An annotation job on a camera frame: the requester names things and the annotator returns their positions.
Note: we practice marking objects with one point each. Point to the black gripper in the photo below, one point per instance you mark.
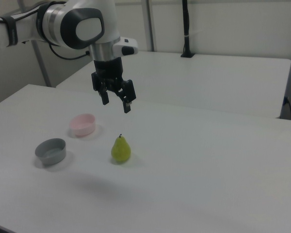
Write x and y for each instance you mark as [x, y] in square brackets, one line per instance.
[108, 69]

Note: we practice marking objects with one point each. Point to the green pear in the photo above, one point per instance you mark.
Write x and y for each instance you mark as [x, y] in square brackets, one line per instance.
[121, 151]

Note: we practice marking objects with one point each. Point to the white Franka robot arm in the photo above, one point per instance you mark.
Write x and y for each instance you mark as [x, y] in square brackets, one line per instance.
[55, 24]

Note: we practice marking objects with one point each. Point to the pink plastic bowl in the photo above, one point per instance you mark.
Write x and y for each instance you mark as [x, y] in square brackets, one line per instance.
[83, 130]

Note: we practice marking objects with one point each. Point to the grey plastic bowl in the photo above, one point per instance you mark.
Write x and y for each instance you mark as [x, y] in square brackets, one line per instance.
[53, 159]

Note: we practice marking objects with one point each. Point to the white side table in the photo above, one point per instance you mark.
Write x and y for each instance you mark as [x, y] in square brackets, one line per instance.
[208, 80]

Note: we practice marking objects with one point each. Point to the grey partition frame post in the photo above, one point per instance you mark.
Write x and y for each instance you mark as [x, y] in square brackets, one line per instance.
[150, 24]
[41, 63]

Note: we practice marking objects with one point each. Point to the black camera stand pole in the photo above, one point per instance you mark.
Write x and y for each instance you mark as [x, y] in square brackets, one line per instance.
[186, 24]

